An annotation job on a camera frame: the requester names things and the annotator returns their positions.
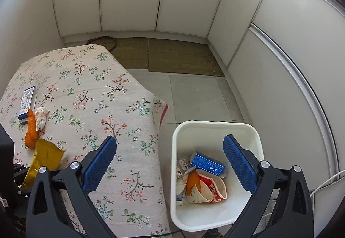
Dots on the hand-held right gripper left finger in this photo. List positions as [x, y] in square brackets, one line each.
[100, 162]

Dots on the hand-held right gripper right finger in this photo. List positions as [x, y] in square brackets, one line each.
[240, 164]

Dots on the blue cardboard box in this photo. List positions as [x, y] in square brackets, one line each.
[207, 164]

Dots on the white floral paper cup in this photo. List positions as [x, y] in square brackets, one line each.
[215, 186]

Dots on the yellow snack packet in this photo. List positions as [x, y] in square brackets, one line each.
[47, 155]

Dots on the orange carrot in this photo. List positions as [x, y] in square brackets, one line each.
[192, 184]

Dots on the white plastic bin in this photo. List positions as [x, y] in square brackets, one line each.
[215, 216]

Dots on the orange peel pieces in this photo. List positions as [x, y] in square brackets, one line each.
[31, 130]

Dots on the crumpled white tissue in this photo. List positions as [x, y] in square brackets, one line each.
[41, 116]

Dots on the flat blue and white box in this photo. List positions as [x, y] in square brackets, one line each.
[27, 103]

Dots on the brown woven floor mat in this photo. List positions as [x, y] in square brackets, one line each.
[133, 52]
[183, 57]

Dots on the round woven floor mat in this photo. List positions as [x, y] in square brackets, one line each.
[106, 41]

